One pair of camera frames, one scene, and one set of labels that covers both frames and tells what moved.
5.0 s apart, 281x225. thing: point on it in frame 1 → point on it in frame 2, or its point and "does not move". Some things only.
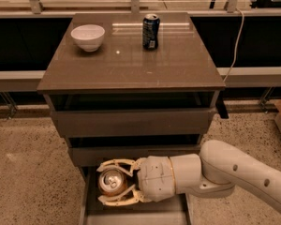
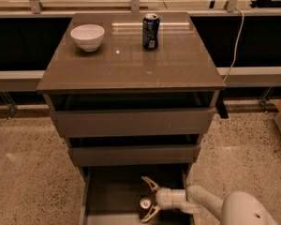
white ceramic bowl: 88,37 does not move
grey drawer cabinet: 123,102 does not move
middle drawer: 97,156 does not move
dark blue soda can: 151,24 does not move
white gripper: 155,177 → 165,198
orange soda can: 112,182 → 145,203
